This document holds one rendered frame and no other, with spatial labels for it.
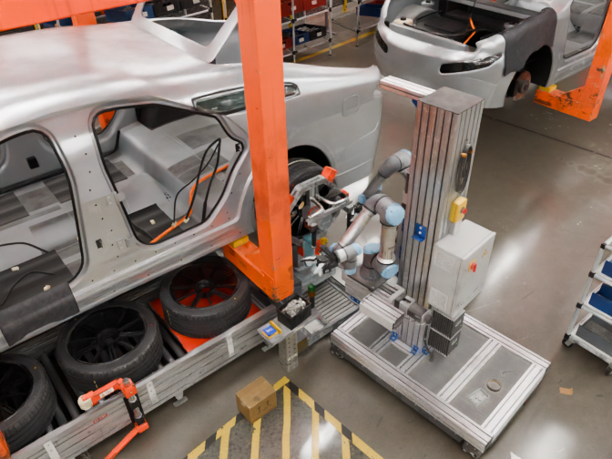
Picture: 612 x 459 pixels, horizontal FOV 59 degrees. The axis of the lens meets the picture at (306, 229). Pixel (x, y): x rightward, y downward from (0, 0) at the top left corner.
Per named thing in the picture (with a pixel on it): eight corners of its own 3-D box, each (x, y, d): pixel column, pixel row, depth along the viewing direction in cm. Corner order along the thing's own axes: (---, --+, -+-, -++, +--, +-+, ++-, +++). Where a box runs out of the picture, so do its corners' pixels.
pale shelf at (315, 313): (306, 302, 394) (306, 300, 392) (321, 315, 383) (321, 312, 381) (257, 331, 373) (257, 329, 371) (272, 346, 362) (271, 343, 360)
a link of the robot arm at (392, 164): (392, 170, 365) (363, 209, 405) (402, 164, 371) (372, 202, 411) (382, 158, 367) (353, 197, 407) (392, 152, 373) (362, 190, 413)
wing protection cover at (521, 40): (525, 54, 589) (536, 4, 558) (550, 61, 571) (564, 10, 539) (484, 70, 555) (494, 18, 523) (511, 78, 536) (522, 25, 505)
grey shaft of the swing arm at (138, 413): (147, 421, 362) (130, 372, 331) (150, 426, 358) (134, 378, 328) (134, 428, 357) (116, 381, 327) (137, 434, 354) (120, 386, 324)
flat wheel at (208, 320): (205, 266, 451) (201, 244, 436) (269, 296, 421) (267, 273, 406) (145, 316, 407) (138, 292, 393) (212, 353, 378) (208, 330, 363)
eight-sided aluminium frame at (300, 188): (334, 224, 441) (335, 166, 408) (340, 228, 437) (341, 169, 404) (280, 252, 414) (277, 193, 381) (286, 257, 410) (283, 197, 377)
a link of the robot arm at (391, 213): (384, 263, 350) (391, 192, 317) (399, 277, 340) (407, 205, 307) (369, 270, 346) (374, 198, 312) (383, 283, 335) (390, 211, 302)
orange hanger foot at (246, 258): (240, 247, 430) (237, 211, 409) (281, 281, 398) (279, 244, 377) (223, 255, 422) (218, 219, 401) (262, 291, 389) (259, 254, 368)
